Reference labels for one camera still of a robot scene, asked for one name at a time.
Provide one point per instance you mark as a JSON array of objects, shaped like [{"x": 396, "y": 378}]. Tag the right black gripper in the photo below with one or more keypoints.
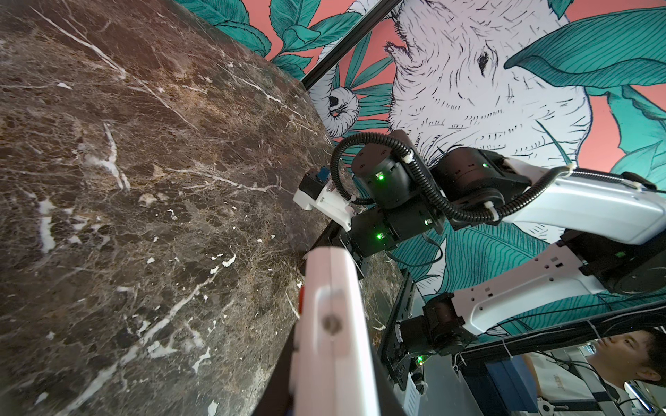
[{"x": 379, "y": 229}]

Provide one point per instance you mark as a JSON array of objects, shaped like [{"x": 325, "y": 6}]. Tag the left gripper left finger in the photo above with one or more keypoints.
[{"x": 277, "y": 399}]

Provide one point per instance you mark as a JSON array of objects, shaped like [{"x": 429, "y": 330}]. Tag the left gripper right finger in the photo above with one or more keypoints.
[{"x": 388, "y": 403}]

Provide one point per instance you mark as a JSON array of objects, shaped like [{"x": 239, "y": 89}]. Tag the white remote control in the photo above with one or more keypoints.
[{"x": 331, "y": 365}]

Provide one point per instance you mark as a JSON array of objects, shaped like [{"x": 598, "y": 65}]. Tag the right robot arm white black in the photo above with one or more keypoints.
[{"x": 612, "y": 229}]

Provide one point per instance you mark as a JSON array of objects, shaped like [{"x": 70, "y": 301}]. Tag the white slotted cable duct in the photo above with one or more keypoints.
[{"x": 412, "y": 399}]

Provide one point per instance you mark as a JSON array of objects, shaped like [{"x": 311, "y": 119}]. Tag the black mounting rail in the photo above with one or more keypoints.
[{"x": 392, "y": 352}]

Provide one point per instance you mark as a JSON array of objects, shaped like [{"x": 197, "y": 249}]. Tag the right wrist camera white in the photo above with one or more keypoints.
[{"x": 318, "y": 191}]

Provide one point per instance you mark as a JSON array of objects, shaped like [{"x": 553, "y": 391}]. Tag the person behind enclosure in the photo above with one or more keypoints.
[{"x": 617, "y": 360}]

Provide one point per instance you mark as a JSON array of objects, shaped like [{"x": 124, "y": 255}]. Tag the right black frame post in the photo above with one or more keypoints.
[{"x": 365, "y": 25}]

